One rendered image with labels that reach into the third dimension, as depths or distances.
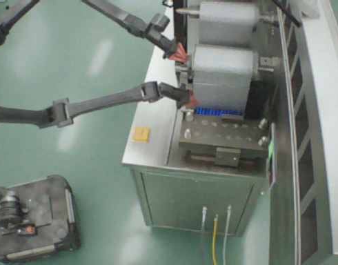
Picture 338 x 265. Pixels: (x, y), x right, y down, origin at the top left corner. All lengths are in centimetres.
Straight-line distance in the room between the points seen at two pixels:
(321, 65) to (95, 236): 192
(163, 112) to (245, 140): 47
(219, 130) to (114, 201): 123
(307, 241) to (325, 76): 39
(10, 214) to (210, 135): 134
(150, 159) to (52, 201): 98
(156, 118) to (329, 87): 103
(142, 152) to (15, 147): 166
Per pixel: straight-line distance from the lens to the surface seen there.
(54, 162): 277
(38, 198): 235
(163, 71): 190
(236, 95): 146
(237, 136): 146
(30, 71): 364
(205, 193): 169
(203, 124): 148
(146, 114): 170
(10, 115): 123
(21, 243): 229
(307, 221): 85
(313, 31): 100
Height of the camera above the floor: 220
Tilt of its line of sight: 53 degrees down
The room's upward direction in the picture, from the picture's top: 4 degrees counter-clockwise
